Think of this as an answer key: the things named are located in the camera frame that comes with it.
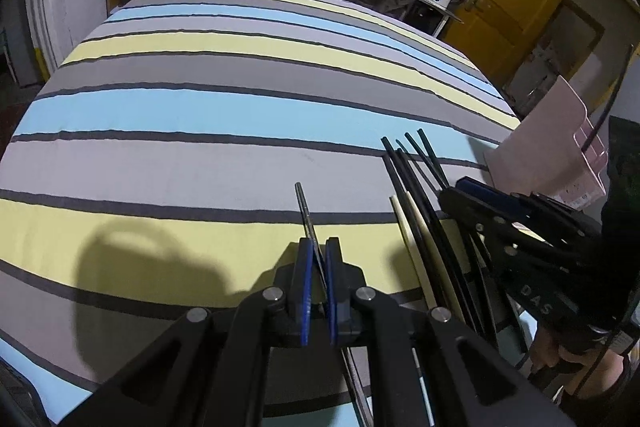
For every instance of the pile of black chopsticks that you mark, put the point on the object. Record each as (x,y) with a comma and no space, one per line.
(440,267)

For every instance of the black chopstick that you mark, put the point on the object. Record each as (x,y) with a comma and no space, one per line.
(305,212)

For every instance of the person's right hand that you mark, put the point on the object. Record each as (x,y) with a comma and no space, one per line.
(545,352)

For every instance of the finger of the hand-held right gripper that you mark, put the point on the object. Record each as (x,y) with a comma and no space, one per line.
(465,207)
(492,197)

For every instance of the cream chopstick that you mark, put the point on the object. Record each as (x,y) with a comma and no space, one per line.
(412,252)

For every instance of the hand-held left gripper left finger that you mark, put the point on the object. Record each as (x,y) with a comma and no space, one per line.
(306,287)

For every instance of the pink utensil holder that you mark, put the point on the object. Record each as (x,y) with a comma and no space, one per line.
(540,142)

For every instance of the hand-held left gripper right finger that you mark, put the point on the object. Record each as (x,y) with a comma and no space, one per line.
(332,297)

